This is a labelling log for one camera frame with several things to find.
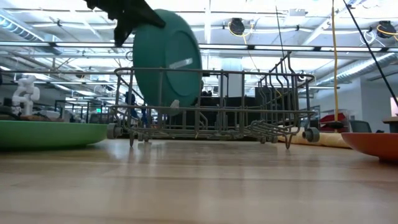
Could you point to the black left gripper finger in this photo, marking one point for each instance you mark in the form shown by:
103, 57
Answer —
136, 12
122, 32

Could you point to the teal plastic plate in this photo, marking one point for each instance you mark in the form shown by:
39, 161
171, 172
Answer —
161, 49

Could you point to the green plastic plate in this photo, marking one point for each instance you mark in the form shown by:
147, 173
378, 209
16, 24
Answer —
46, 133

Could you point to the orange plastic plate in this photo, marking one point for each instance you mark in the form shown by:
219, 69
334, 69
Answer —
373, 144

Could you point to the white robot figure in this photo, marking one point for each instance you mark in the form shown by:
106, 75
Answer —
26, 93

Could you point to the black background cabinets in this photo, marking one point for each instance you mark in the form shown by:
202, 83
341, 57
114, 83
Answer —
211, 102

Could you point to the small black ceiling reel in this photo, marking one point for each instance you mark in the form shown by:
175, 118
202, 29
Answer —
301, 76

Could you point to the red storage bins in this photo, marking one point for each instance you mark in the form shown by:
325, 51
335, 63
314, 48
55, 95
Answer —
332, 118

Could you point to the yellow checked dish towel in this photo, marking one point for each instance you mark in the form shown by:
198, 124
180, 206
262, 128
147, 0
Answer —
326, 140

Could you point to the dark teal office chair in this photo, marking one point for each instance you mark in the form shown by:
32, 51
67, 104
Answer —
360, 126

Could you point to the silver ventilation duct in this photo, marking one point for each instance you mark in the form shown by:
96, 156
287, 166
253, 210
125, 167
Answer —
357, 70
18, 29

